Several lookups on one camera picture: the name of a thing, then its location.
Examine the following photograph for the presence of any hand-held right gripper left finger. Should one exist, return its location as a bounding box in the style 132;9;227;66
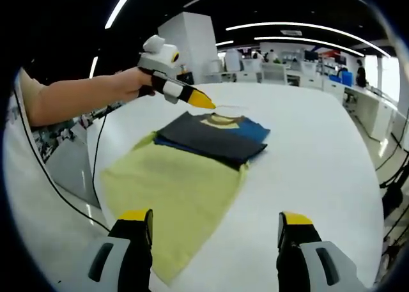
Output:
62;208;154;292

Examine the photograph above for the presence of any straight ceiling light strip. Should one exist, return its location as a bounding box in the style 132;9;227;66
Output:
105;0;141;29

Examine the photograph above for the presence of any thin black cable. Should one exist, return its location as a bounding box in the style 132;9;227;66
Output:
12;89;112;233

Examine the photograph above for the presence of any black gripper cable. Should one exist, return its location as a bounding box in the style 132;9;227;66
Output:
92;106;111;194

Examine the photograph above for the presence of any small black cabinet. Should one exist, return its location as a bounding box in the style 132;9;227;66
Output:
175;70;194;85

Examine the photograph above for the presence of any white lab counter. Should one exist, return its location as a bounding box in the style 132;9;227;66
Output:
220;61;400;142

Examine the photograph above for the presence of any short curved ceiling light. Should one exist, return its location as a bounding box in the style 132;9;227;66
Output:
254;36;366;56

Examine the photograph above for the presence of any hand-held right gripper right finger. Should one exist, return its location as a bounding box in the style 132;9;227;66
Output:
276;211;368;292

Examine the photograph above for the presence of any yellow blue grey garment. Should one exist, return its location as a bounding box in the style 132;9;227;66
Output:
99;111;272;287

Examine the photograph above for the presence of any white square pillar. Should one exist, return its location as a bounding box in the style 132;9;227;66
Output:
158;12;220;85

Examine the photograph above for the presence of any person's white printed shirt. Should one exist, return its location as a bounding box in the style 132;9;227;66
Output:
4;70;111;292

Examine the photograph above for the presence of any person's left hand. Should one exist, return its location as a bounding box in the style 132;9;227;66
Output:
121;67;157;97

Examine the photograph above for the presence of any long curved ceiling light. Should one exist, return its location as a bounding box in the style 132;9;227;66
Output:
225;22;391;58

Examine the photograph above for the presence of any black laptop stand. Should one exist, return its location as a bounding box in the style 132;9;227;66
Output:
378;164;409;219

